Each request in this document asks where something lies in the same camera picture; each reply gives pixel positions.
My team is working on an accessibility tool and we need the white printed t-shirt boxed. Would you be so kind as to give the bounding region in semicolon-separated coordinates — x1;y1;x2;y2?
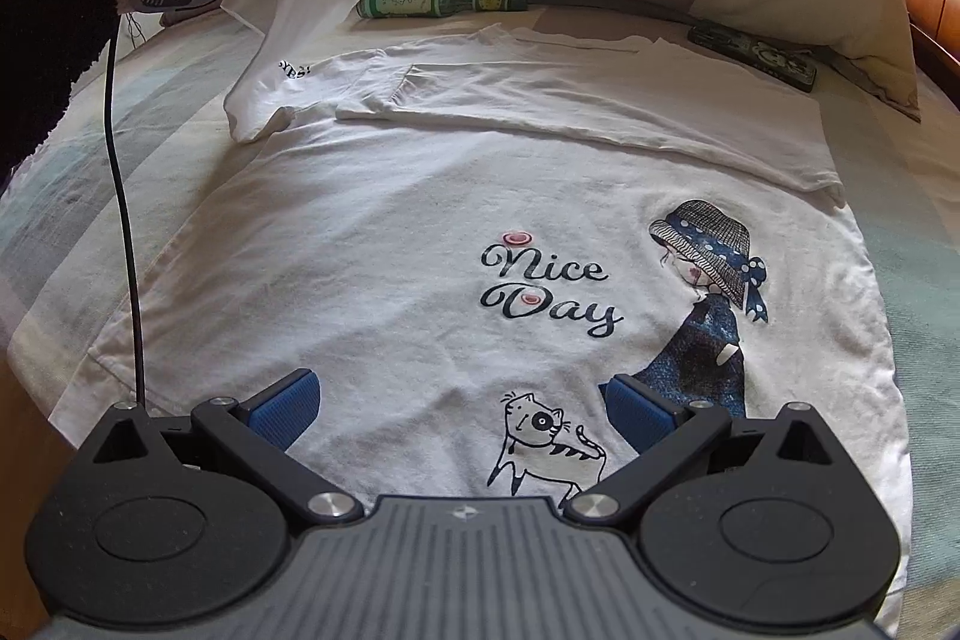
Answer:
47;0;915;634

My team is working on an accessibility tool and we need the black fleece left sleeve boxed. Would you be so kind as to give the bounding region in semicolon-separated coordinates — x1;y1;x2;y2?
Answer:
2;0;117;177

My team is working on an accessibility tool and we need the green glass bottle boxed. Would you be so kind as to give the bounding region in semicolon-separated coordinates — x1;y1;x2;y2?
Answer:
355;0;529;19

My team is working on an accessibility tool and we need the black cable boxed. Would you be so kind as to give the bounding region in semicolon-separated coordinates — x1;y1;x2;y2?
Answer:
104;8;150;416

